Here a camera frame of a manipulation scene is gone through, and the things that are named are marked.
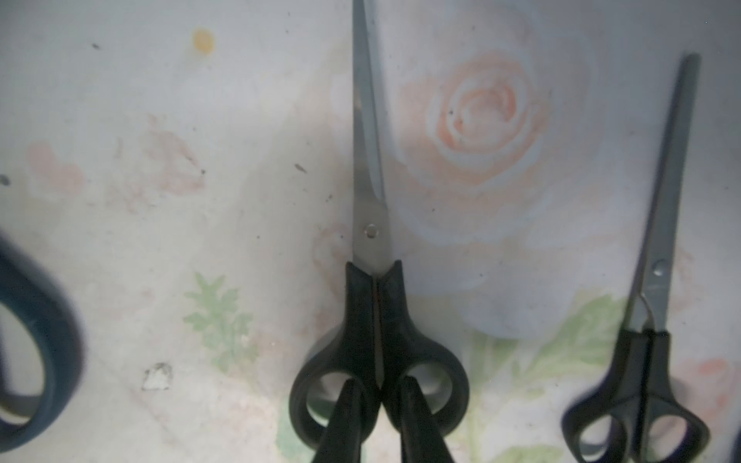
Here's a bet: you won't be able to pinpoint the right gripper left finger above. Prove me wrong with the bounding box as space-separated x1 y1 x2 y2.
311 379 363 463

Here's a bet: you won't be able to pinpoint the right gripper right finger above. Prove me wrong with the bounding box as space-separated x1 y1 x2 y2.
399 376 453 463

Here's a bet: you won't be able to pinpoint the small black scissors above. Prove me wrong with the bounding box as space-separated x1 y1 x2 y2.
289 1 470 453
562 52 710 462

